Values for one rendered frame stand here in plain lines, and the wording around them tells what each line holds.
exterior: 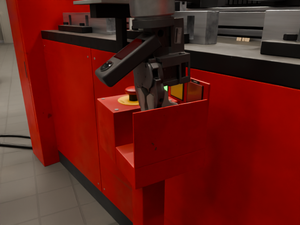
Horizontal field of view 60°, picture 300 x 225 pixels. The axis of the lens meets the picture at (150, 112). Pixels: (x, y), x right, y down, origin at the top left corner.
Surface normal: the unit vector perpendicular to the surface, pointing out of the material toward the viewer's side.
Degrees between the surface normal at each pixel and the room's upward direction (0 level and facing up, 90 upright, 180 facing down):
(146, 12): 93
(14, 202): 0
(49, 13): 90
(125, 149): 0
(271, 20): 90
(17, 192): 0
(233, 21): 90
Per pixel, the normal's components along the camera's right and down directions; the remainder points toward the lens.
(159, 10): 0.31, 0.36
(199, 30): -0.77, 0.22
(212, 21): 0.64, 0.27
